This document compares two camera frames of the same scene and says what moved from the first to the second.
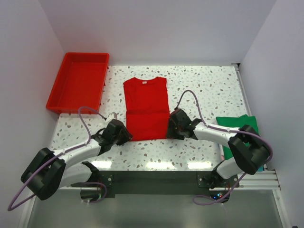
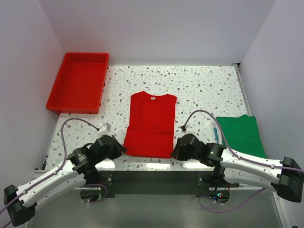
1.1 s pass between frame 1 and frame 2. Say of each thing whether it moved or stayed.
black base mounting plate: stayed
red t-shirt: moved
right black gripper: moved
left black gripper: moved
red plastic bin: stayed
